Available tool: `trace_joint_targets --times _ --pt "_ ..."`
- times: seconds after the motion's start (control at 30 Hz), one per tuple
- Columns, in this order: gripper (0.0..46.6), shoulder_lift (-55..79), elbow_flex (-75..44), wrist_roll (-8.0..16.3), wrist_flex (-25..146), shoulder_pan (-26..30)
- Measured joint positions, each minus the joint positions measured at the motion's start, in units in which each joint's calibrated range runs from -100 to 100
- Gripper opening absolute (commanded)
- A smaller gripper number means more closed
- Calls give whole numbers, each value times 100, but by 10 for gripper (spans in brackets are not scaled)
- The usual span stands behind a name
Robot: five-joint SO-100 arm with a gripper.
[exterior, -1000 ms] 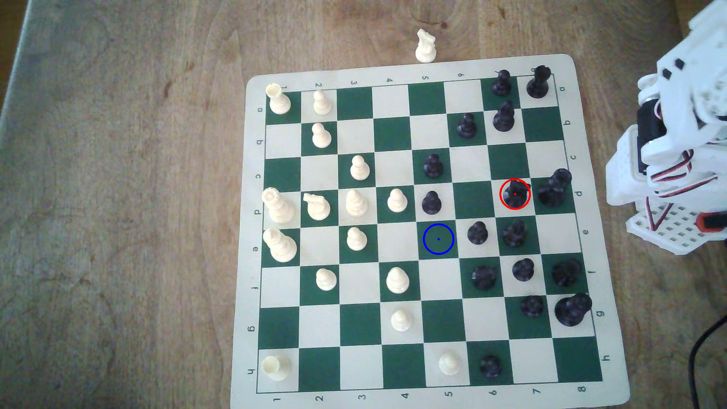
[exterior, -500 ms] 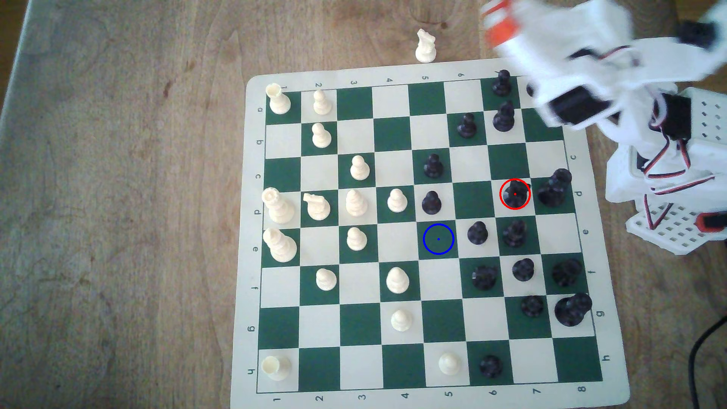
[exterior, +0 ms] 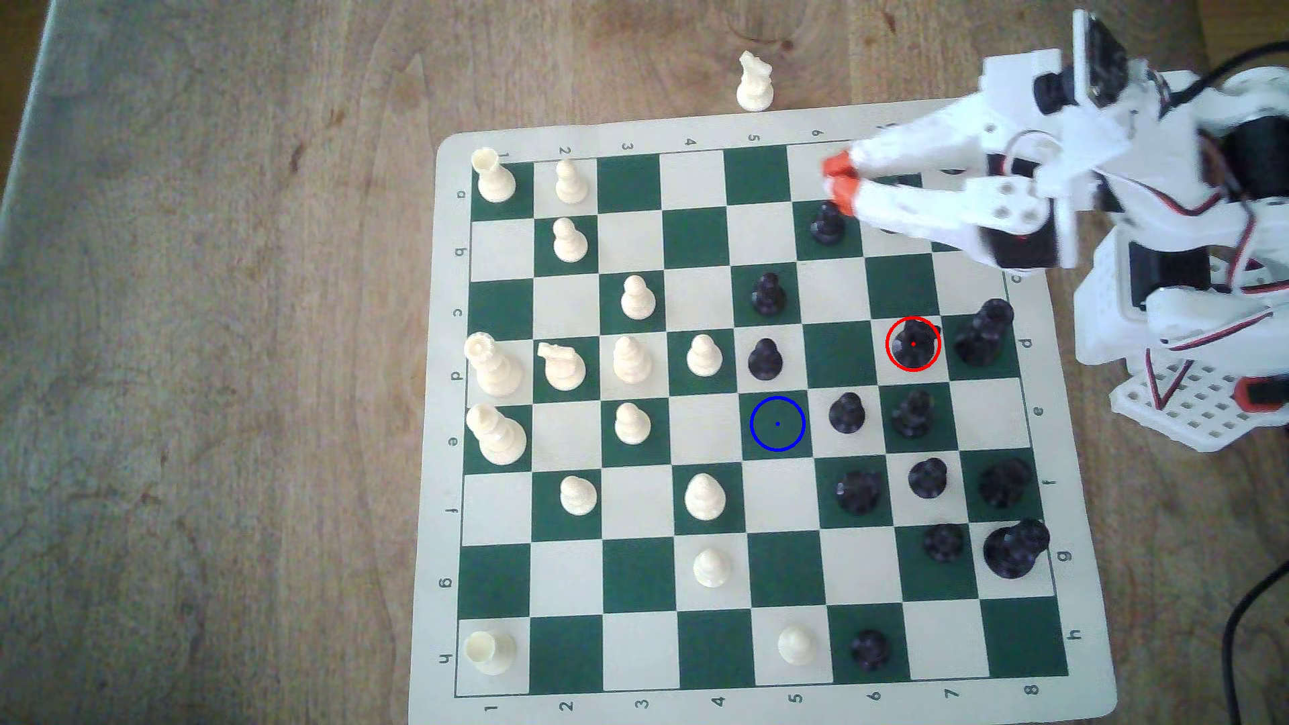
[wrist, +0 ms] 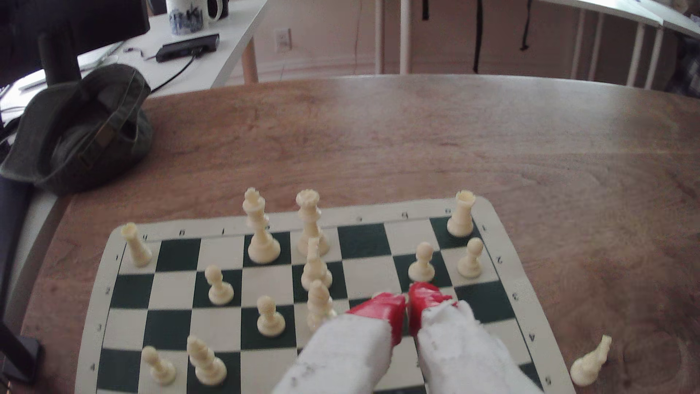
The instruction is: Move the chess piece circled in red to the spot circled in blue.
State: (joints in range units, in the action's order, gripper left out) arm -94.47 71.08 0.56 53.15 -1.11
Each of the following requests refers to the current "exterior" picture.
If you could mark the green white chess board mat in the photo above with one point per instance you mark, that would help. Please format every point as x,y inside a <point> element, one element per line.
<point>644,584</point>

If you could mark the orange black clamp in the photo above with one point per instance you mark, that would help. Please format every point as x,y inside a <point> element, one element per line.
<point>1264,393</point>

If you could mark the black chess knight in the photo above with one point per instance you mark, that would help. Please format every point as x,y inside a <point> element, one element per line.
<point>914,347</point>
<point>859,492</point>

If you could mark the white chess pawn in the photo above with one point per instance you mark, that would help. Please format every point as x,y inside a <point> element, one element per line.
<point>632,426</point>
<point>704,358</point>
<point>712,570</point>
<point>637,301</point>
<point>797,646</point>
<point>570,245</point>
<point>578,496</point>
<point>571,185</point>

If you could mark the white chess bishop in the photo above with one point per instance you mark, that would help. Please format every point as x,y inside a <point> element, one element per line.
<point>705,498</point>
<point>631,362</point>

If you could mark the white chess queen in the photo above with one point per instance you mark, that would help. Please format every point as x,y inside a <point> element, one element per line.
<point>494,371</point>

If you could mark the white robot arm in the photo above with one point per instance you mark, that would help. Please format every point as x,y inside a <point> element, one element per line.
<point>1168,317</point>

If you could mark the white chess rook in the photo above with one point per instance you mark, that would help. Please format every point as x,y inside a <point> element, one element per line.
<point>489,652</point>
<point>494,181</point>

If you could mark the black chess rook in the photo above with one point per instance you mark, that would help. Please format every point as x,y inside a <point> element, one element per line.
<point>1004,484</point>

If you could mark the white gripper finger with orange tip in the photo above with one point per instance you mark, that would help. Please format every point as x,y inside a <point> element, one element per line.
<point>957,209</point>
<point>926,141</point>

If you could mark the black chess pawn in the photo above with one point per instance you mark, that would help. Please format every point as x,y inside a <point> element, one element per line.
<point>870,650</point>
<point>928,479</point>
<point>847,415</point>
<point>827,230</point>
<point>945,543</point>
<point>768,296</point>
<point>765,362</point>

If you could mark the white chess knight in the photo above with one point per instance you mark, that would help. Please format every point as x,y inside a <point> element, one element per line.
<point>754,89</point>
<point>564,371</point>

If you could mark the white chess king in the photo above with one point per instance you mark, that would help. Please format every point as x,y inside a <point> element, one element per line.
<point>499,439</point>

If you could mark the black chess king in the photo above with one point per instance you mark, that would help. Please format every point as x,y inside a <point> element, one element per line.
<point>1013,552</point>

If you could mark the white perforated base plate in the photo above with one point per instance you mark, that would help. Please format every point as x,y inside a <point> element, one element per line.
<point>1198,408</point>

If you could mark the black gripper camera module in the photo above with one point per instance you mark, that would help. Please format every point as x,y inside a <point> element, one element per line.
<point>1103,52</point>

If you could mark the black chess queen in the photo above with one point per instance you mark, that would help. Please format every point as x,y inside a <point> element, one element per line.
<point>981,338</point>

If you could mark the black chess bishop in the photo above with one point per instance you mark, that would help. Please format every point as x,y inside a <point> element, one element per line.
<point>912,417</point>

